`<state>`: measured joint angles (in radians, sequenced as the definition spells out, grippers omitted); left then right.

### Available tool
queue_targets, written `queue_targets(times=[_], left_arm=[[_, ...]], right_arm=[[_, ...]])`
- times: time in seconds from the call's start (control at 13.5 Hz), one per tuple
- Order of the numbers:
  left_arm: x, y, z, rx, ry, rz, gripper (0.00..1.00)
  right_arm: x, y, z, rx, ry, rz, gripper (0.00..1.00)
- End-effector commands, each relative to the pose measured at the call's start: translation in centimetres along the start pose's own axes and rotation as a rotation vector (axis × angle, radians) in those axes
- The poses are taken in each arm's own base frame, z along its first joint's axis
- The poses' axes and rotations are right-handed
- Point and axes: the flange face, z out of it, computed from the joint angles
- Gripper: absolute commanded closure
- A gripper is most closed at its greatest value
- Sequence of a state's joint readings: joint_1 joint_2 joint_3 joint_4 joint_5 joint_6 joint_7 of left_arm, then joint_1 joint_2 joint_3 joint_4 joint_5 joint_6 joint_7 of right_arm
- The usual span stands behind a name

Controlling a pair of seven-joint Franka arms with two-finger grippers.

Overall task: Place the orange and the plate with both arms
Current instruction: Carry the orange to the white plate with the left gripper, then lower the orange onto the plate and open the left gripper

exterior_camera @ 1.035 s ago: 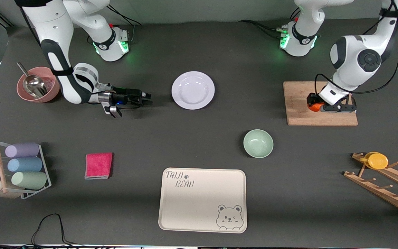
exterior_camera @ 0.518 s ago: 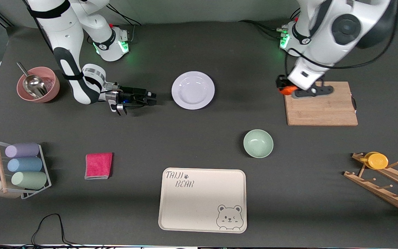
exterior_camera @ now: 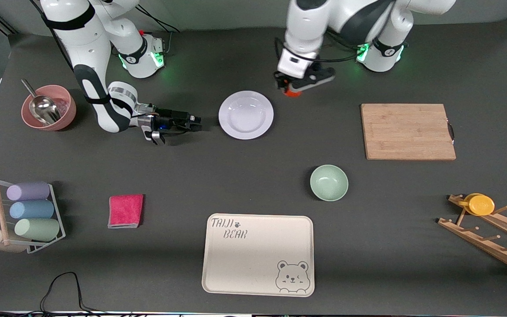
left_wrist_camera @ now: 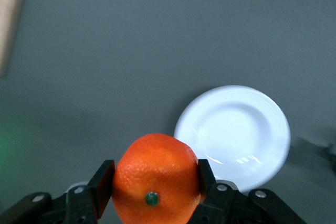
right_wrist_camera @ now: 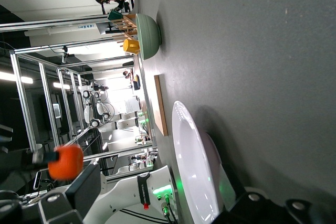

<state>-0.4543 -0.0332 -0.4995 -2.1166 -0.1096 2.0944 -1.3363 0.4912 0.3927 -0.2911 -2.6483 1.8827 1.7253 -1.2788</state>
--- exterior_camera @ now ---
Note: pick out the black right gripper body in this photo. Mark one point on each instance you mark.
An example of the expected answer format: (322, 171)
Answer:
(170, 118)

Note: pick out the orange fruit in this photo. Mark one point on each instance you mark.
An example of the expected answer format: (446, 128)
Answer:
(294, 92)

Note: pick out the white round plate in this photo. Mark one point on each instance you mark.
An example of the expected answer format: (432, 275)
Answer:
(246, 115)

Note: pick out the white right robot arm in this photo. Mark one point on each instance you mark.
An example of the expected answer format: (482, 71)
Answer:
(86, 44)

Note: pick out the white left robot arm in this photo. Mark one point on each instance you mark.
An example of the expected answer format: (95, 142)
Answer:
(306, 26)

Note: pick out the yellow small plate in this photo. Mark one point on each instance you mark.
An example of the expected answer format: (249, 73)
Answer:
(481, 205)
(471, 196)

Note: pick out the pink ribbed bowl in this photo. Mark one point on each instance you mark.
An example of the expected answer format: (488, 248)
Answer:
(69, 112)

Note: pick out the pink folded cloth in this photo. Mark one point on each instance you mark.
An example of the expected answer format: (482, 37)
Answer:
(126, 211)

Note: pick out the light green bowl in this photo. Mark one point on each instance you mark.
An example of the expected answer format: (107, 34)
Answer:
(329, 182)

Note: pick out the metal scoop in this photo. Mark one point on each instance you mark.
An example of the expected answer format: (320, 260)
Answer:
(44, 109)

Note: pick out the wooden cutting board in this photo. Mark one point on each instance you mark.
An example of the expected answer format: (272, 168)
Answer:
(407, 132)

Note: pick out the cream tray with bear print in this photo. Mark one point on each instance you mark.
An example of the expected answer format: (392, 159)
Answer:
(253, 259)

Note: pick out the purple cup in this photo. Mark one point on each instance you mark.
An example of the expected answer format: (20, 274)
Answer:
(28, 191)

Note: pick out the blue cup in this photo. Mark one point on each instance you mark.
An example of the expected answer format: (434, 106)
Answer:
(31, 209)

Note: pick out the green cup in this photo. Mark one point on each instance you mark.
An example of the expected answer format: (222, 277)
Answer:
(37, 229)

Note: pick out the wooden dish rack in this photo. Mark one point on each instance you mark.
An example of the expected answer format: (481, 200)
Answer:
(482, 240)

